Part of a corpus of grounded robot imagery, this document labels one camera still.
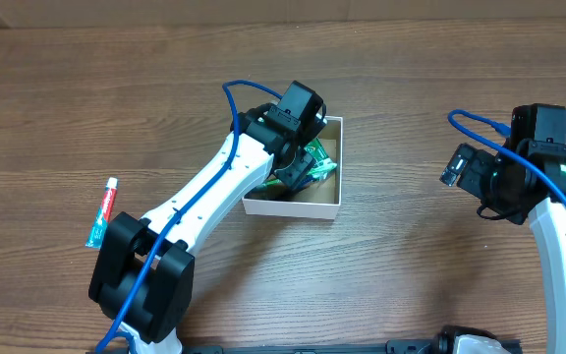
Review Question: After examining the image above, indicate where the left blue cable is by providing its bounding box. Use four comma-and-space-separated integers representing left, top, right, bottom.
94, 79, 284, 354

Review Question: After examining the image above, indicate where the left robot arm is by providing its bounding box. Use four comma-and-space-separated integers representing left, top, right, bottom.
88, 81, 327, 353

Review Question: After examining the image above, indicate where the blue cable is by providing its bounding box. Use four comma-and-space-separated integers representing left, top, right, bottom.
447, 108, 566, 281
94, 79, 284, 354

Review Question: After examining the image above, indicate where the green soap packet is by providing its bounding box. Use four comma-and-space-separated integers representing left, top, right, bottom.
305, 138, 337, 170

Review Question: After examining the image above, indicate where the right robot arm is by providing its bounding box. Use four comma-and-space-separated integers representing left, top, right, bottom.
440, 103, 566, 353

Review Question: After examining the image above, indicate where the white cardboard box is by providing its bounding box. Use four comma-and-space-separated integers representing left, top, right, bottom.
242, 116, 344, 220

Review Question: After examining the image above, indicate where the green toothbrush with cap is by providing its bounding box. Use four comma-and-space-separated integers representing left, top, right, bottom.
251, 161, 338, 194

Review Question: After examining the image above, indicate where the right blue cable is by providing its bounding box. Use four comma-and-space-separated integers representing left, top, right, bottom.
447, 108, 566, 281

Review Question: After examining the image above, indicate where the blue disposable razor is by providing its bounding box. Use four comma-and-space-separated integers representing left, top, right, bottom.
297, 176, 316, 191

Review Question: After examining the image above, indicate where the red Colgate toothpaste tube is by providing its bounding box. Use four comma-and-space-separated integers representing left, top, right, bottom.
85, 177, 119, 249

